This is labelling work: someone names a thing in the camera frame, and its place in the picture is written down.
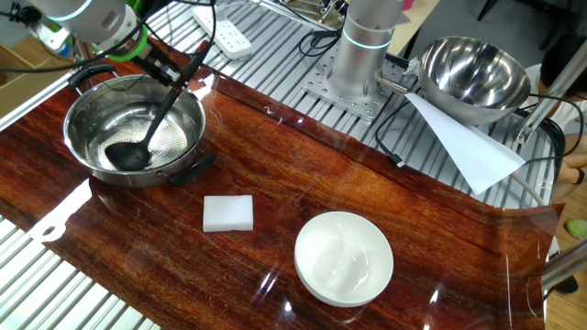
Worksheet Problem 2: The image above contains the green adapter ring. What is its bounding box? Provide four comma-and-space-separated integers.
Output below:
106, 25, 150, 63

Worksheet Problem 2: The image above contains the steel pot with black handles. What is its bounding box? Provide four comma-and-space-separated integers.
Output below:
62, 62, 216, 189

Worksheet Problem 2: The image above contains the black usb cable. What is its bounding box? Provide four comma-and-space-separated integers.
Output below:
374, 98, 421, 169

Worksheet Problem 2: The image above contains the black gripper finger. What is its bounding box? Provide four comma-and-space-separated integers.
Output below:
176, 63, 197, 92
153, 61, 183, 89

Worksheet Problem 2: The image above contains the wood pattern table mat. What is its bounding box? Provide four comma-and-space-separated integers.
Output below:
0, 32, 565, 330

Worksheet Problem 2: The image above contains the silver metal clamp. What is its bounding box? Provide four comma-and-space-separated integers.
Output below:
318, 0, 349, 22

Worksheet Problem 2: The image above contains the person bare limb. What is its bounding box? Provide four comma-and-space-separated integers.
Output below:
557, 132, 587, 187
549, 181, 587, 205

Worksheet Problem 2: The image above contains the brown cardboard box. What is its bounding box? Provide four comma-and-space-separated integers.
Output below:
0, 36, 61, 118

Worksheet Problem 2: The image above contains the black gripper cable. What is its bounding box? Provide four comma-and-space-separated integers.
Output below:
141, 0, 345, 60

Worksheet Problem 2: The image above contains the black ladle with red ring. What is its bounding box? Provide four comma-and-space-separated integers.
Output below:
104, 41, 213, 173

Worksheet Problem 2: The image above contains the white ceramic bowl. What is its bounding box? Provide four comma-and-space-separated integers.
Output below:
293, 210, 395, 308

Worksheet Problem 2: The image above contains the black shoe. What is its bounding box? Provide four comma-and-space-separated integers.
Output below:
549, 274, 580, 295

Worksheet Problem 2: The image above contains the silver cable connector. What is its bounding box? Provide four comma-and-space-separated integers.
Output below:
375, 75, 409, 95

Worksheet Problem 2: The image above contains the green cloth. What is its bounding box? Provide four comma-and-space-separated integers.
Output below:
121, 0, 155, 15

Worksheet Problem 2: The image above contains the black cable bundle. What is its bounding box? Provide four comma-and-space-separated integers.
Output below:
515, 93, 586, 184

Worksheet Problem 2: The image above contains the white t-shirt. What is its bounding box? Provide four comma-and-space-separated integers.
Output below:
522, 63, 587, 135

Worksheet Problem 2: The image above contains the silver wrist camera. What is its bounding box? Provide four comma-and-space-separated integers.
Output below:
27, 20, 75, 60

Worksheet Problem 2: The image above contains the person head black hair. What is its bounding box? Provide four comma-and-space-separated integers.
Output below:
539, 34, 587, 102

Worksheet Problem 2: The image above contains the black camera cable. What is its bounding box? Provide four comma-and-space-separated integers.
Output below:
0, 0, 160, 74

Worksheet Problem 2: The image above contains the white power strip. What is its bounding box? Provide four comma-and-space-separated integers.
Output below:
192, 4, 254, 61

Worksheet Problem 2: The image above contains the black chair frame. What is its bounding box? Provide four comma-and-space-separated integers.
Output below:
476, 0, 579, 51

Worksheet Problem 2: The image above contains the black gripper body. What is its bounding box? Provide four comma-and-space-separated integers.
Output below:
129, 43, 174, 80

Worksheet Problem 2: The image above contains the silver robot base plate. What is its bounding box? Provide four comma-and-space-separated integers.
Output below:
300, 43, 414, 123

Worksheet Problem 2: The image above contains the aluminium frame post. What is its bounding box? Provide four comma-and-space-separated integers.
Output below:
72, 39, 100, 70
540, 237, 587, 291
515, 49, 587, 146

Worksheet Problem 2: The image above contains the steel mixing bowl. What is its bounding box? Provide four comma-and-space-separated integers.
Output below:
417, 35, 532, 126

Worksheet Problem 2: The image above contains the white paper sheet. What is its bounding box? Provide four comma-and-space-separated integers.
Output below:
404, 93, 527, 196

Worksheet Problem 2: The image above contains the beige wooden board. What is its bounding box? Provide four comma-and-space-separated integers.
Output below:
392, 0, 441, 56

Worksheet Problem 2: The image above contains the white sponge block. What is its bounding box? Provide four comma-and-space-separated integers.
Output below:
202, 194, 255, 234

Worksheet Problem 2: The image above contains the grey hose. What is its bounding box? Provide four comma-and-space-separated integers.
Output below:
508, 171, 547, 207

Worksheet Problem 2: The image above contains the green round object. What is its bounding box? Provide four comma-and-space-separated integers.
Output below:
566, 218, 587, 240

